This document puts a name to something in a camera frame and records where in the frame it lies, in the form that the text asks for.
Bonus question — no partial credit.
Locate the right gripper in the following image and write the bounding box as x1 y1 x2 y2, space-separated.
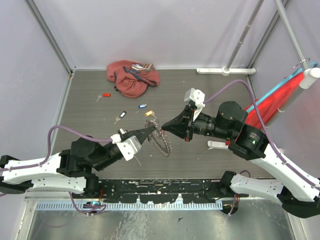
161 103 234 141

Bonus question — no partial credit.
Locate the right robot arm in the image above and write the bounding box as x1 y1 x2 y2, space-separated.
161 101 320 219

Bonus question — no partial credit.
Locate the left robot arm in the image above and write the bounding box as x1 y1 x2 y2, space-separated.
0 125 156 198

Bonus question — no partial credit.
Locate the key with yellow tag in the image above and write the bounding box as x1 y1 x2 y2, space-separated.
144 110 157 119

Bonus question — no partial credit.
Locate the key with black tag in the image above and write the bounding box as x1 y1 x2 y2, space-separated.
114 111 127 125

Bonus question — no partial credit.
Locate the key with blue tag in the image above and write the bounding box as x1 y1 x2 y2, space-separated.
138 104 148 109

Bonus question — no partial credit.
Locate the key with red tag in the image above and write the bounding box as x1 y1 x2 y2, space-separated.
96 93 111 102

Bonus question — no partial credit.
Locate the red crumpled shirt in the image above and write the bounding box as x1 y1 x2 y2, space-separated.
106 60 160 99

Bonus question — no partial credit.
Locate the white rack base bar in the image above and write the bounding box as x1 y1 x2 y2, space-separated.
196 67 257 76

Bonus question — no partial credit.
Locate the red cloth on hanger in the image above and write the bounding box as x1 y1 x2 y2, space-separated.
245 72 304 129

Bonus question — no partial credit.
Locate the grey rack pole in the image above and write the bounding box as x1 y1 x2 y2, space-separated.
224 0 264 69

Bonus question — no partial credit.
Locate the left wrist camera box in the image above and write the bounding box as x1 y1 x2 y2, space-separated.
116 136 142 161

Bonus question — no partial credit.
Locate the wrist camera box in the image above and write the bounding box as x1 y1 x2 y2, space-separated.
184 88 205 121
116 136 142 161

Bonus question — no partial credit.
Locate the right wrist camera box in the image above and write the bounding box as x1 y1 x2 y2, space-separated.
184 88 205 121

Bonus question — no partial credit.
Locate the white slotted cable duct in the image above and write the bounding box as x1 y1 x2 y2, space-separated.
35 200 223 211

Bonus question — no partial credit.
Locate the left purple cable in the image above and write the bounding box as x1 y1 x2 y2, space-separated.
0 124 121 216

